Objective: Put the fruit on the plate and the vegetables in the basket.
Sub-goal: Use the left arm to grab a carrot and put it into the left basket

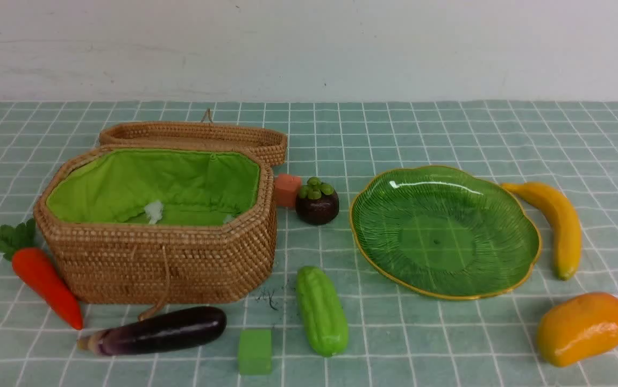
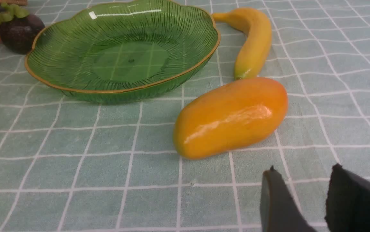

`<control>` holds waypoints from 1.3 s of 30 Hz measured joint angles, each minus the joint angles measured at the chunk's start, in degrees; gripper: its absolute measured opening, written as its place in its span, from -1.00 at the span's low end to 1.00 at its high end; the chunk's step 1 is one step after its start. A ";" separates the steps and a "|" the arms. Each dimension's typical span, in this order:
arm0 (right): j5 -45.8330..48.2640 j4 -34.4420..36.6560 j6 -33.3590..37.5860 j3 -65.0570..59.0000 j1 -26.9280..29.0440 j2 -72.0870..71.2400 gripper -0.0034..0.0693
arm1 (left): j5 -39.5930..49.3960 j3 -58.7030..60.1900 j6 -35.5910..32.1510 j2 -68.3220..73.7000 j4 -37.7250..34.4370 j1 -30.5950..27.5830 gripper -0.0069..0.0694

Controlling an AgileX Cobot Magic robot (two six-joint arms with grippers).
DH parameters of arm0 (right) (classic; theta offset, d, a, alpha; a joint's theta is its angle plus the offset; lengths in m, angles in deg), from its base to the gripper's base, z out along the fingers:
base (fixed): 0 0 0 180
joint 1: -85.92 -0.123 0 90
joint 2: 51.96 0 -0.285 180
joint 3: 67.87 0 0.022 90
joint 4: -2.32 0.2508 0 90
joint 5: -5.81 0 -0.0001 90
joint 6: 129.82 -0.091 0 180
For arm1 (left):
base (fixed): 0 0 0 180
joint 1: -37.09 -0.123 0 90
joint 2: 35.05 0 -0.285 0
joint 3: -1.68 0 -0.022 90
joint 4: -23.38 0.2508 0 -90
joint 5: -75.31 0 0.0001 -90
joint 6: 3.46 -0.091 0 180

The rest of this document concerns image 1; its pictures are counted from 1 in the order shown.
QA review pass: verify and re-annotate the green toy bitter gourd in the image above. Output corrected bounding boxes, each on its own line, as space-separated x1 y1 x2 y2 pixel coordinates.
295 266 350 357

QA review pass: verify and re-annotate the woven wicker basket lid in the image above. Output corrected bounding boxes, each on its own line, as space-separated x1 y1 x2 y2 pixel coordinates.
99 109 288 166

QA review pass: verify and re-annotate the orange foam cube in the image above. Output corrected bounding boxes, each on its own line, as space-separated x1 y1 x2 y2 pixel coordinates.
274 173 302 208

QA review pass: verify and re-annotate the woven wicker basket green lining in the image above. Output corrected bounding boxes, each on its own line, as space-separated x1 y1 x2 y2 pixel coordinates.
33 143 277 304

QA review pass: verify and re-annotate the dark purple toy mangosteen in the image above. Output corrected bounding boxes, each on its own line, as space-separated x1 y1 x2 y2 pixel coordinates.
295 176 340 225

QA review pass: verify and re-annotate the purple toy eggplant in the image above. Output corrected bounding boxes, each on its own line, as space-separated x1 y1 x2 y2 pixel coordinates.
77 306 228 357

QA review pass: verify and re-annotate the green checkered tablecloth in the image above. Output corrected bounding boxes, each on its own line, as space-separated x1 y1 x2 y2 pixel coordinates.
0 100 618 386

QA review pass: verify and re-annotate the green foam cube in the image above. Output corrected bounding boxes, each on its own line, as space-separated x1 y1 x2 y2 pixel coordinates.
237 328 273 375

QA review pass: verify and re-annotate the green glass leaf plate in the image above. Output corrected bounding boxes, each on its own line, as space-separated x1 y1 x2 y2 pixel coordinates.
350 165 542 300

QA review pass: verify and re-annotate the yellow toy banana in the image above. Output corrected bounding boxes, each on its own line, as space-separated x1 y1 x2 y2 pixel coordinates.
501 181 583 280

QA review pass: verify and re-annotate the orange toy mango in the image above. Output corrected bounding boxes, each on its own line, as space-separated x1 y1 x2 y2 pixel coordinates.
536 292 618 367

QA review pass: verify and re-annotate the orange toy carrot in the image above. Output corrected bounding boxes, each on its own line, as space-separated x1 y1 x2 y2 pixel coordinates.
0 218 83 330

